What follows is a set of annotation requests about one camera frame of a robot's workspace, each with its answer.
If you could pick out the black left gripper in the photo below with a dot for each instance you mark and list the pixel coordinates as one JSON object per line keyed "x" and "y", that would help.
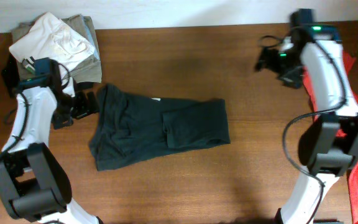
{"x": 89, "y": 107}

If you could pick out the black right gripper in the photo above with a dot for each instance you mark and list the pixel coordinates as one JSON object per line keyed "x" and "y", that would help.
{"x": 282, "y": 73}

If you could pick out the dark green t-shirt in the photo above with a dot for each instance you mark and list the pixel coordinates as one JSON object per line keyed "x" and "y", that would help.
{"x": 133, "y": 128}

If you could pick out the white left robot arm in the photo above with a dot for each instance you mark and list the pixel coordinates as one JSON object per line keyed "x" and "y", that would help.
{"x": 33, "y": 185}

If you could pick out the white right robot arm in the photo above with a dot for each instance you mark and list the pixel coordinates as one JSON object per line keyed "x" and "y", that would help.
{"x": 329, "y": 147}

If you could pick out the light blue folded garment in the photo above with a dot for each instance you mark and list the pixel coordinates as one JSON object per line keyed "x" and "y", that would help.
{"x": 91, "y": 33}

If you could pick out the white folded t-shirt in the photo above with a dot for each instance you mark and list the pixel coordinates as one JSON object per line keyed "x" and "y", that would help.
{"x": 51, "y": 37}

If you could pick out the black folded garment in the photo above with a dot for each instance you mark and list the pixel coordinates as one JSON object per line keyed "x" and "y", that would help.
{"x": 10, "y": 75}

